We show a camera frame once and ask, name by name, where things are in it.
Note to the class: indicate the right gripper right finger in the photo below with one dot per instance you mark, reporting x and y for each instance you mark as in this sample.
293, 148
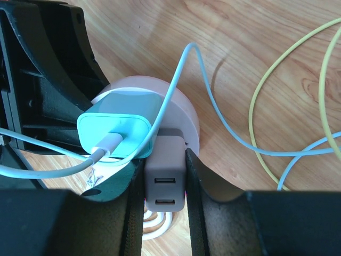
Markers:
226, 220

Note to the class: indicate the brown pink charger plug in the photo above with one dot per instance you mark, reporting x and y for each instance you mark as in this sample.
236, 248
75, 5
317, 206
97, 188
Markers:
165, 172

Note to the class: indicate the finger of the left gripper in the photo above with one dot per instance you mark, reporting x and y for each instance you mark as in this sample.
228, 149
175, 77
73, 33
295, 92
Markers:
49, 74

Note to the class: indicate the light blue small charger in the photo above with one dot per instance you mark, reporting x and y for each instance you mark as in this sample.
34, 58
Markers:
128, 113

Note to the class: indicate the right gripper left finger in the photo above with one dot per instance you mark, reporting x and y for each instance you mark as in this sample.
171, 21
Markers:
106, 220

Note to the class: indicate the pink round power strip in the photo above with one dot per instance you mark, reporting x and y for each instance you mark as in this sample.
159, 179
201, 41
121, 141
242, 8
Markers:
180, 114

